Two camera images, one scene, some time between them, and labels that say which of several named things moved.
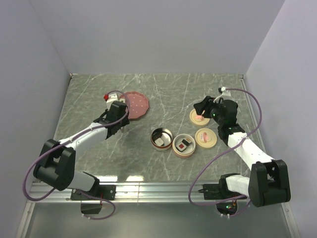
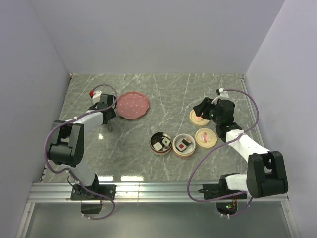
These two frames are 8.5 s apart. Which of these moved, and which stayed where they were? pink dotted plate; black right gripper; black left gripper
Moved: black left gripper
Stayed: pink dotted plate; black right gripper
